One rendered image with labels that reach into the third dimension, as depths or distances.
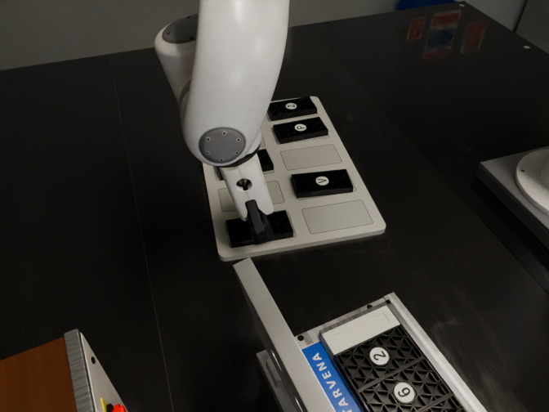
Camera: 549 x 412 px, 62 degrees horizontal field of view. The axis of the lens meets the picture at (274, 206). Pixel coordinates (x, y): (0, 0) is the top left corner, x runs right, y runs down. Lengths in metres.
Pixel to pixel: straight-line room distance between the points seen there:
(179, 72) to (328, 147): 0.45
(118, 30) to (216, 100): 2.11
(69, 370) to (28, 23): 2.20
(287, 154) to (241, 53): 0.46
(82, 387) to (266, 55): 0.31
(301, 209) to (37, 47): 1.99
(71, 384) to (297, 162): 0.57
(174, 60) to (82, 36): 2.05
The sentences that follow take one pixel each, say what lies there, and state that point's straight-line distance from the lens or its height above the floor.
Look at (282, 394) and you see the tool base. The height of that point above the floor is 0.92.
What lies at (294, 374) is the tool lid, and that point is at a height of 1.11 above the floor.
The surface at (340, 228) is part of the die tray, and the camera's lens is 0.74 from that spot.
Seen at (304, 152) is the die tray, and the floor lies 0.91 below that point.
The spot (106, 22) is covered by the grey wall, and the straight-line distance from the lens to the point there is 2.51.
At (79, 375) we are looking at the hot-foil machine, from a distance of 0.42.
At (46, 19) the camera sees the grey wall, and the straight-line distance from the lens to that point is 2.51.
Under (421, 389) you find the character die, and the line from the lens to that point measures 0.59.
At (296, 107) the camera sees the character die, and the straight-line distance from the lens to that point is 0.97.
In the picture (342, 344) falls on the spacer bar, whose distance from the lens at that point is 0.59.
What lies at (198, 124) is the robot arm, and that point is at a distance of 0.44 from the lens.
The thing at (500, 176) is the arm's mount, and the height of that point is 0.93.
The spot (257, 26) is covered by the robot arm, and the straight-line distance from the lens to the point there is 0.43.
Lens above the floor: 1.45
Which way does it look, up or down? 45 degrees down
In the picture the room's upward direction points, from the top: straight up
